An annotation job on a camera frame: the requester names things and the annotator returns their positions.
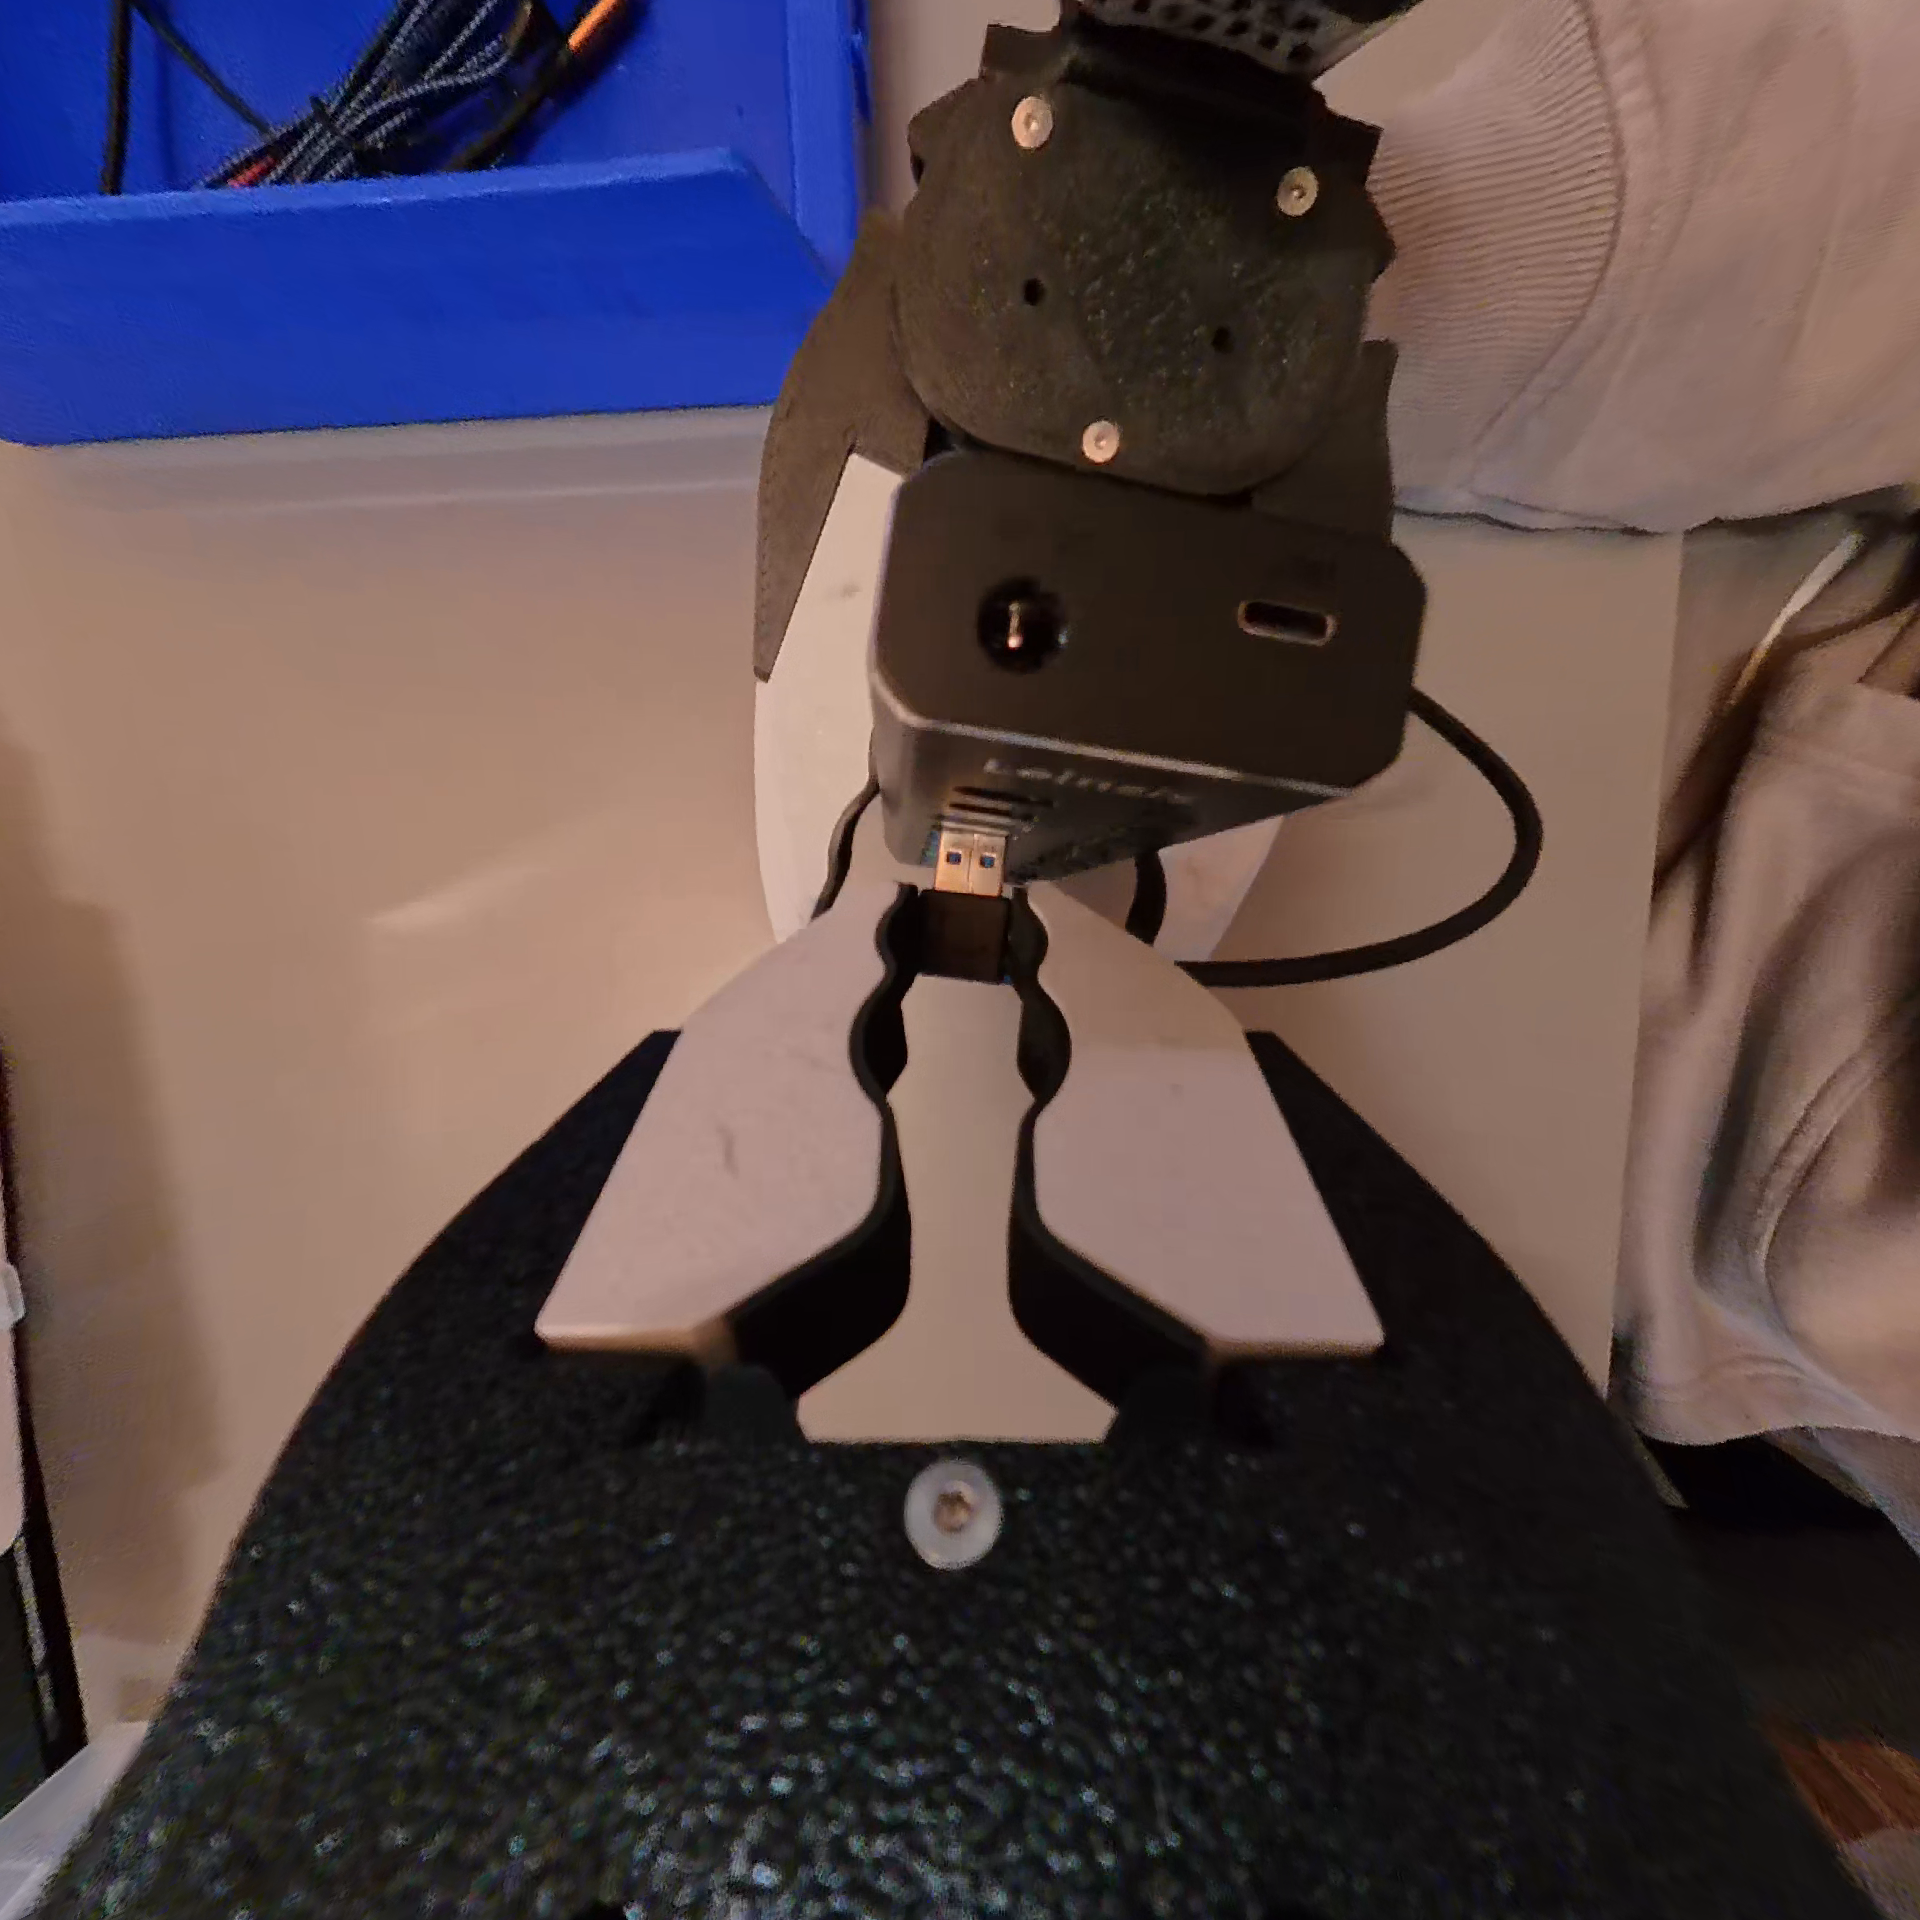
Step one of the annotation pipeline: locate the person's grey sweatshirt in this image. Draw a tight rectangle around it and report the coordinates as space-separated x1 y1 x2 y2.
1611 509 1920 1561

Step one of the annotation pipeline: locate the black USB hub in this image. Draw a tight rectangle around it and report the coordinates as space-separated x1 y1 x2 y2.
866 447 1426 902

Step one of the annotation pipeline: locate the person's right forearm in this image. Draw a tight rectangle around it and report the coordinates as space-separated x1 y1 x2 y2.
1357 0 1920 540

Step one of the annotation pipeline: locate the light grey desk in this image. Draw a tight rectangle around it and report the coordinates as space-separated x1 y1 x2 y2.
0 405 1683 1788

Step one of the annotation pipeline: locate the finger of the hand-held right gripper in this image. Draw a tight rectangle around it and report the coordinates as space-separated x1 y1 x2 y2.
748 447 906 947
1161 810 1286 965

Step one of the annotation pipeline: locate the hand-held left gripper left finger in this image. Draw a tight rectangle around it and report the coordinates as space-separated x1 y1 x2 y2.
533 883 923 1404

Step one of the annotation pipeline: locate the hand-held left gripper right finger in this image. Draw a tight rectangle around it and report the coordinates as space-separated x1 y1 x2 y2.
1006 887 1387 1407

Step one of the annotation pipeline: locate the black USB cable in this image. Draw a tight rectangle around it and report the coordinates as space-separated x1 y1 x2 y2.
814 691 1547 995

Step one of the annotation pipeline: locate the blue plastic bin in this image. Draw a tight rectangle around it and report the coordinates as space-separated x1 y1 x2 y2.
0 0 875 447

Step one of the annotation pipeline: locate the bundle of dark braided cables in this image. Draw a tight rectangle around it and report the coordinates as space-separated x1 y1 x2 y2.
104 0 633 195

